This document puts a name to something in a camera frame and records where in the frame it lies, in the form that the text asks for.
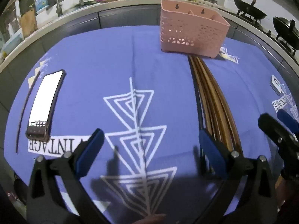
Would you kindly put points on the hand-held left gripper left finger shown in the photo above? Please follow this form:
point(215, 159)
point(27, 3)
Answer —
point(93, 149)

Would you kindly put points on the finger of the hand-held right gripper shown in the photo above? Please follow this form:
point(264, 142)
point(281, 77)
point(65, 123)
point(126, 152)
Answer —
point(268, 123)
point(288, 121)

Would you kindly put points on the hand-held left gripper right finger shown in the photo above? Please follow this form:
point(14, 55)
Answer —
point(212, 154)

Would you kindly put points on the bundle of brown chopsticks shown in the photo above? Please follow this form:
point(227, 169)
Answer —
point(221, 98)

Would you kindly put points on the brown wooden chopstick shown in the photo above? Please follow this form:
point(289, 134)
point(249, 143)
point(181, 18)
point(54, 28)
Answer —
point(204, 98)
point(215, 98)
point(210, 98)

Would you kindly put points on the pink perforated utensil basket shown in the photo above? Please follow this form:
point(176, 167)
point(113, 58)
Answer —
point(186, 28)

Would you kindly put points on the blue printed tablecloth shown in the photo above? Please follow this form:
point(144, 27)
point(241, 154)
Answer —
point(93, 86)

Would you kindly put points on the smartphone with lit screen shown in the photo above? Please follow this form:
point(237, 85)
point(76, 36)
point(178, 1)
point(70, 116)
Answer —
point(44, 98)

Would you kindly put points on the black wok with lid knob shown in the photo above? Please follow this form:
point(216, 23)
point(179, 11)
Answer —
point(283, 28)

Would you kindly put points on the gas stove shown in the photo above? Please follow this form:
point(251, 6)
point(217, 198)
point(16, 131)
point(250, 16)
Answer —
point(264, 24)

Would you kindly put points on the egg tray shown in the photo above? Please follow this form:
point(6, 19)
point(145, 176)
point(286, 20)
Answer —
point(208, 1)

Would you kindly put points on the wooden cutting board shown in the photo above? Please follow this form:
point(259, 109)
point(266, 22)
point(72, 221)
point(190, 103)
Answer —
point(28, 23)

